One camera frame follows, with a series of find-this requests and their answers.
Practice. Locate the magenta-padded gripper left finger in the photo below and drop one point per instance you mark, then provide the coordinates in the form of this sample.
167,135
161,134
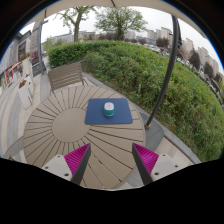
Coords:
60,165

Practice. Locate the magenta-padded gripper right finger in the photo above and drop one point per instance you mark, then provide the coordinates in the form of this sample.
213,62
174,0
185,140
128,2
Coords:
163,165

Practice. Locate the white and teal computer mouse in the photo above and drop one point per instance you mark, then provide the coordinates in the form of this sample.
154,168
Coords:
109,109

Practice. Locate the blue mouse pad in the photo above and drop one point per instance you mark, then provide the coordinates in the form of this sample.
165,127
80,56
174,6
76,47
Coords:
95,115

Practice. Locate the white planter with orange flowers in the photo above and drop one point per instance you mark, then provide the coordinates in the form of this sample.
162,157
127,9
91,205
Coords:
26,95

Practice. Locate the grey slatted wooden chair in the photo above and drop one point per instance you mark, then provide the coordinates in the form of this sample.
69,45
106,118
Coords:
65,76

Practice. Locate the black curved umbrella pole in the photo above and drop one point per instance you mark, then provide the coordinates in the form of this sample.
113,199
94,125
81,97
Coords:
168,73

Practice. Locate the white planter with green plants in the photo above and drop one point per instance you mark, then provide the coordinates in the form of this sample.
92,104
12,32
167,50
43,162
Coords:
26,66

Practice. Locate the tall grey sign pylon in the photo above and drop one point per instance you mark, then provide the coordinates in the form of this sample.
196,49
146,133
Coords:
35,43

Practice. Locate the thin leaning tree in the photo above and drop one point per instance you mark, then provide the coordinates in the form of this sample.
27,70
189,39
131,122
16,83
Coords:
77,28

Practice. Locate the round leafy tree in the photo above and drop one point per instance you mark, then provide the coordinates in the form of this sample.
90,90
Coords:
121,20

